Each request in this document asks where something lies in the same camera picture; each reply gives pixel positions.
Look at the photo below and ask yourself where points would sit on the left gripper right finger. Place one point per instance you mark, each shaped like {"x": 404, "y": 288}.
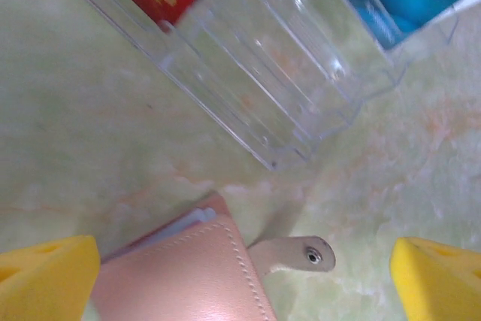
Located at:
{"x": 443, "y": 283}

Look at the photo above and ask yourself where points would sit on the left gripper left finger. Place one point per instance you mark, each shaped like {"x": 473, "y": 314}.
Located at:
{"x": 45, "y": 283}

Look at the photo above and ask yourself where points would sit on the red and blue packets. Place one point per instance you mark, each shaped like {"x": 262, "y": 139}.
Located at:
{"x": 263, "y": 73}

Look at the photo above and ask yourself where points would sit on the blue VIP card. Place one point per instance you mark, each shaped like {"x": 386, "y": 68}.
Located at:
{"x": 413, "y": 5}

